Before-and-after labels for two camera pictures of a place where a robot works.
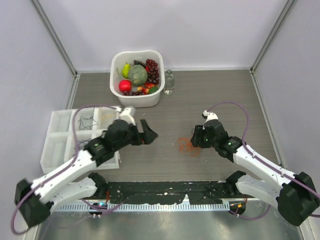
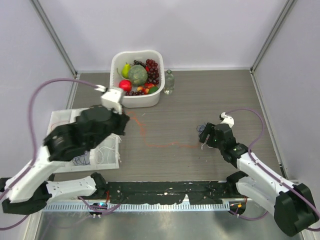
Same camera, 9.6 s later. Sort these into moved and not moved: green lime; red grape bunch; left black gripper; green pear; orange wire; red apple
Moved: left black gripper; orange wire
Not moved: green lime; red grape bunch; red apple; green pear
